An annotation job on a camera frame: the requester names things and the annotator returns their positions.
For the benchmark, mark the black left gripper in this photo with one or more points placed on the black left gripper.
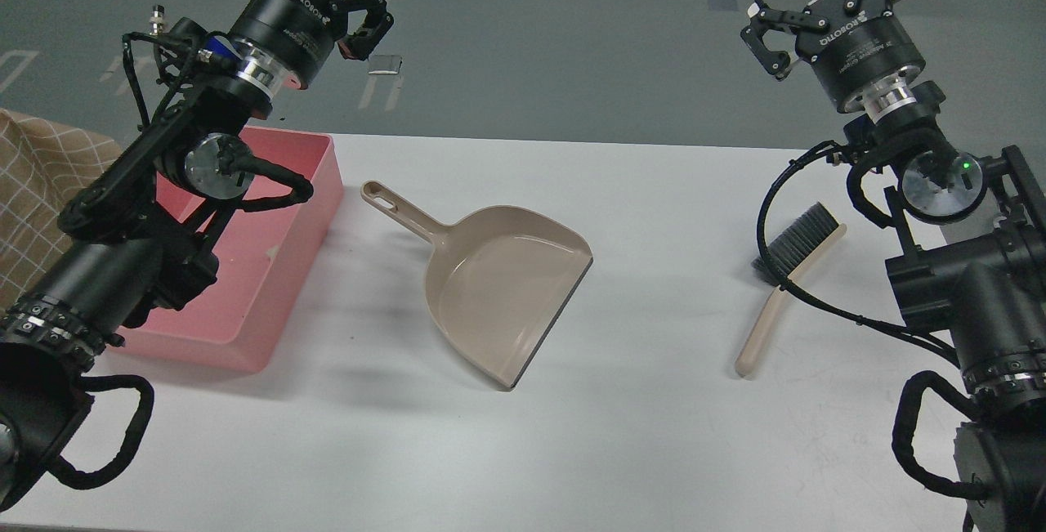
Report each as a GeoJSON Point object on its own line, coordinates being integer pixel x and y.
{"type": "Point", "coordinates": [300, 34]}

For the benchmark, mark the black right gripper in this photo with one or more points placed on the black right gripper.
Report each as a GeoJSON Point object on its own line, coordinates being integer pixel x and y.
{"type": "Point", "coordinates": [850, 44]}

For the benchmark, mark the beige hand brush black bristles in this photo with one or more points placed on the beige hand brush black bristles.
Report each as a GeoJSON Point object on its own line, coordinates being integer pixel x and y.
{"type": "Point", "coordinates": [794, 251]}

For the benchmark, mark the beige plastic dustpan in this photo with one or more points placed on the beige plastic dustpan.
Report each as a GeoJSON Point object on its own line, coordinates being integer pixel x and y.
{"type": "Point", "coordinates": [496, 281]}

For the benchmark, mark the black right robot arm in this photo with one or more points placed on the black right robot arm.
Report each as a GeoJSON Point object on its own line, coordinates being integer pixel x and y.
{"type": "Point", "coordinates": [969, 282]}

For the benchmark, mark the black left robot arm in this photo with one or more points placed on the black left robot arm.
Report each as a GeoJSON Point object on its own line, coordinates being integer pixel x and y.
{"type": "Point", "coordinates": [143, 233]}

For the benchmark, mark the pink plastic bin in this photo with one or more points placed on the pink plastic bin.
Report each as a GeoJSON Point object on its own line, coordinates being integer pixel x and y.
{"type": "Point", "coordinates": [264, 259]}

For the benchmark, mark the silver floor outlet plate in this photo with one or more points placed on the silver floor outlet plate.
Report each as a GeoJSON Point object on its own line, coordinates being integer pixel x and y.
{"type": "Point", "coordinates": [385, 65]}

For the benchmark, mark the brown checkered cloth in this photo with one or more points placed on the brown checkered cloth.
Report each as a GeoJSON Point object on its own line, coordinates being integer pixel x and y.
{"type": "Point", "coordinates": [43, 165]}

